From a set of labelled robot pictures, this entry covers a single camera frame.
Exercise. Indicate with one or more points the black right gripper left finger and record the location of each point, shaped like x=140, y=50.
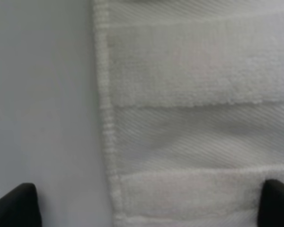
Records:
x=20, y=208

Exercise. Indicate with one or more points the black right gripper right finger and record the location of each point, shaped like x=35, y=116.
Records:
x=271, y=206

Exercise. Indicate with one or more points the white terry towel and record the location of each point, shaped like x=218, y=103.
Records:
x=192, y=106

